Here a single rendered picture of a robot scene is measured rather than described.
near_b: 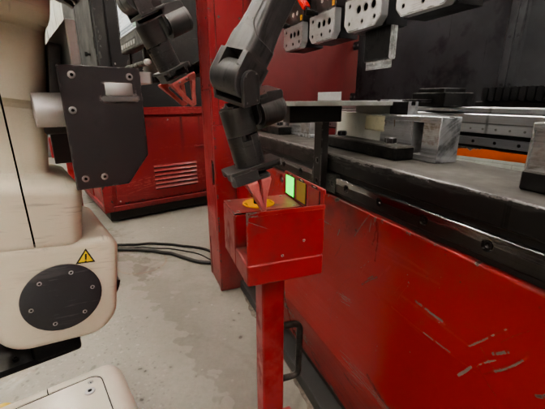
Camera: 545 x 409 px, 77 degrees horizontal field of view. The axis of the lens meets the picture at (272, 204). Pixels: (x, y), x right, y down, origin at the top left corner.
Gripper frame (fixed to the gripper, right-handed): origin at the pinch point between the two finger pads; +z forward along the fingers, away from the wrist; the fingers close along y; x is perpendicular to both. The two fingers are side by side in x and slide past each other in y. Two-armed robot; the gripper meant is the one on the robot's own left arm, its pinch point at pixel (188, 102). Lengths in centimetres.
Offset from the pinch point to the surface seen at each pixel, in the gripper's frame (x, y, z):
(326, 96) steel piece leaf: -24.6, -23.0, 10.7
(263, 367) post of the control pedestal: 27, -32, 54
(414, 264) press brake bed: -3, -56, 34
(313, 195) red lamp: 0.4, -38.4, 19.7
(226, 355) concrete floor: 30, 17, 96
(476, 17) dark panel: -96, -26, 18
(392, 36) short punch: -42, -32, 4
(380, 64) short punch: -41, -28, 10
